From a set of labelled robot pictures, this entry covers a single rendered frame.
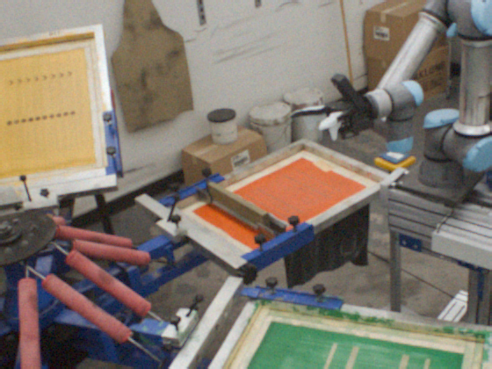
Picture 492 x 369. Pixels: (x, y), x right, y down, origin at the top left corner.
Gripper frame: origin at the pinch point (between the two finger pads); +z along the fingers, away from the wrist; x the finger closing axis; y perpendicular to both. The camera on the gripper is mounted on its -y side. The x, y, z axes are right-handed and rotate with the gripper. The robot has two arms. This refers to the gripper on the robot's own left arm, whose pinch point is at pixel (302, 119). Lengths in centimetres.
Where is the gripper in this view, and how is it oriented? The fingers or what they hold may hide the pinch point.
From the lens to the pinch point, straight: 173.3
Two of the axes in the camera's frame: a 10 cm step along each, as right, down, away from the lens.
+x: -4.7, -3.3, 8.2
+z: -8.7, 3.3, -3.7
